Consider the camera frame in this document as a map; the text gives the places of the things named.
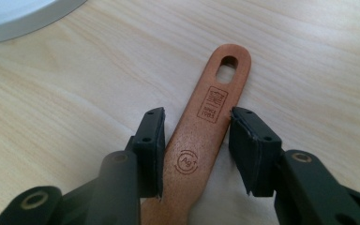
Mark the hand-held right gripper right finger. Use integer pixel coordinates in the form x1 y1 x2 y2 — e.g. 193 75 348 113
228 106 284 198

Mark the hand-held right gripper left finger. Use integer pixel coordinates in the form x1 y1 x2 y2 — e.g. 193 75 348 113
125 106 167 200

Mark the wooden rice paddle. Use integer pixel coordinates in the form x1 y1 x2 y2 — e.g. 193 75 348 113
140 43 252 225

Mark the white utensil rack stand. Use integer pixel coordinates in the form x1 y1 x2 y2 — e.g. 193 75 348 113
0 0 88 47

